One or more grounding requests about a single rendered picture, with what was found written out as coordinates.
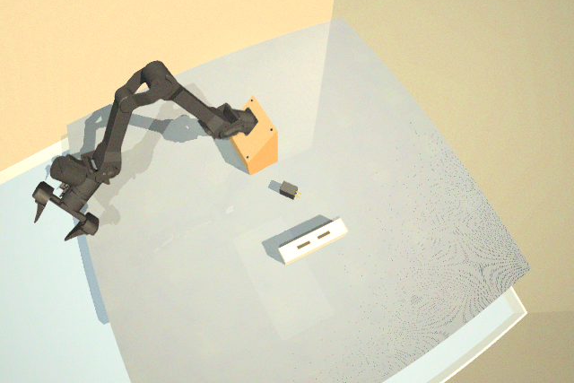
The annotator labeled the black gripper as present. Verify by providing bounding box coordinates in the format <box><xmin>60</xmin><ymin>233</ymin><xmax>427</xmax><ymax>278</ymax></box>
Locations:
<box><xmin>32</xmin><ymin>181</ymin><xmax>100</xmax><ymax>241</ymax></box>

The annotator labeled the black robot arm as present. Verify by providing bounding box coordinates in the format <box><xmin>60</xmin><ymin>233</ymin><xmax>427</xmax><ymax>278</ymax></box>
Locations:
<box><xmin>49</xmin><ymin>60</ymin><xmax>258</xmax><ymax>197</ymax></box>

